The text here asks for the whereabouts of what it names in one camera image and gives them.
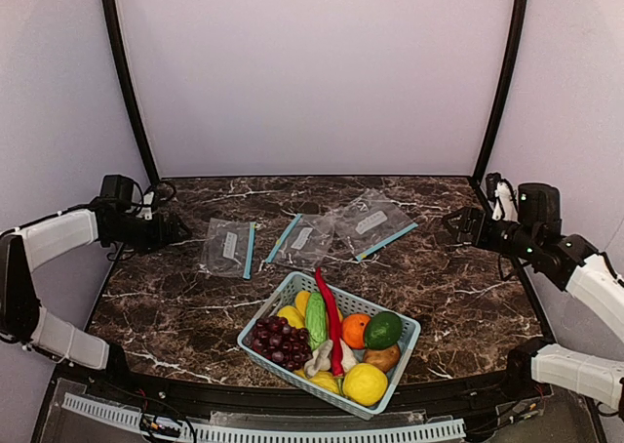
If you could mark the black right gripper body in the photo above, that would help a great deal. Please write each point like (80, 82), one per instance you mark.
(474, 227)

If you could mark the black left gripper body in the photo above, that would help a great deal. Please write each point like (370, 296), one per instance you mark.
(163, 227)

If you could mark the clear zip bag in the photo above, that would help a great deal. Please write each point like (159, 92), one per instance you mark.
(228, 249)
(370, 222)
(304, 243)

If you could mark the green avocado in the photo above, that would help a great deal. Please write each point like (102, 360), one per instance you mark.
(383, 330)

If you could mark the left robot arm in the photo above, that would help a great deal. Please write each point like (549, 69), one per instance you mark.
(107, 221)

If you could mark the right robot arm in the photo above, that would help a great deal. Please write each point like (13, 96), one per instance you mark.
(526, 224)

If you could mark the light blue plastic basket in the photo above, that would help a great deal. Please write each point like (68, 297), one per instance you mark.
(293, 284)

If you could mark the yellow banana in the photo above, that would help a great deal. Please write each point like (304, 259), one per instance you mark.
(301, 301)

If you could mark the yellow mango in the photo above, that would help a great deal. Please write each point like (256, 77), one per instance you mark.
(292, 315)

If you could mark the orange fruit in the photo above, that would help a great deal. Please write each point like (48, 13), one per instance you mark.
(353, 330)

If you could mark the brown potato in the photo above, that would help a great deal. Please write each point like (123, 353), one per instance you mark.
(384, 359)

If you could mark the red chili pepper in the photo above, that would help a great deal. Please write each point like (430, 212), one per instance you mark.
(334, 325)

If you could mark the purple grape bunch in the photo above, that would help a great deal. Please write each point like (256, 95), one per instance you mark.
(276, 340)

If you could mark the green cucumber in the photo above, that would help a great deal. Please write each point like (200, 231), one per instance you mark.
(316, 321)

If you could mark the yellow lemon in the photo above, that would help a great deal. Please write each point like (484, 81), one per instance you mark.
(365, 384)

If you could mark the white garlic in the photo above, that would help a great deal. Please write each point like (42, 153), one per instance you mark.
(321, 359)

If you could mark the yellow corn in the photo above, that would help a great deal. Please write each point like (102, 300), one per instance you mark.
(323, 379)

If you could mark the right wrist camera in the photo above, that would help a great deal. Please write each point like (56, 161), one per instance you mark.
(502, 196)

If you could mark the white cable tray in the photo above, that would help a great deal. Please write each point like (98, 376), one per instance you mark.
(239, 428)

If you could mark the left black frame post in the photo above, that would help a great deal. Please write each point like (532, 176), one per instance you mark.
(125, 81)

